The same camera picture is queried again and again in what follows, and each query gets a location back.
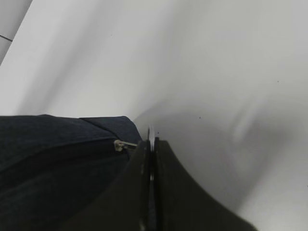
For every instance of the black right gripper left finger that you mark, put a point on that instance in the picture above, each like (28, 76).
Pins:
(124, 205)

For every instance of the dark blue lunch bag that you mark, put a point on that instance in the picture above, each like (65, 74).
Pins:
(51, 168)

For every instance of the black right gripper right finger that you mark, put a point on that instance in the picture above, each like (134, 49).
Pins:
(182, 204)

